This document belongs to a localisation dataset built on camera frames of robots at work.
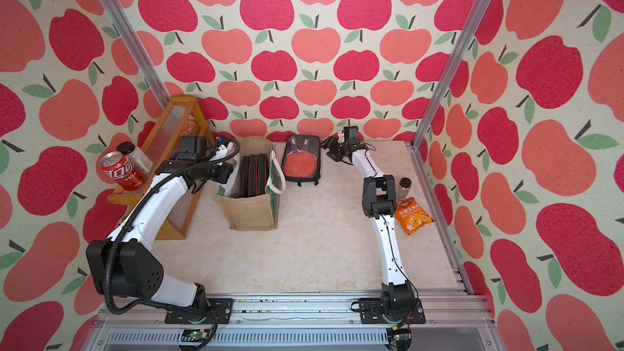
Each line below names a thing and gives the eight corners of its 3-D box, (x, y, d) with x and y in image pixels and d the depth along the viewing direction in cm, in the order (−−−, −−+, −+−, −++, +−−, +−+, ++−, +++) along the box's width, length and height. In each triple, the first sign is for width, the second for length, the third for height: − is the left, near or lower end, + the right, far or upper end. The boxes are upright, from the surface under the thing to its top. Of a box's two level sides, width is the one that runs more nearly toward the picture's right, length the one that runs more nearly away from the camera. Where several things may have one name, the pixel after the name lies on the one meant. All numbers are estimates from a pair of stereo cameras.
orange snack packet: (406, 236, 92) (410, 231, 88) (387, 210, 99) (390, 204, 95) (428, 224, 95) (433, 219, 91) (408, 200, 102) (412, 194, 98)
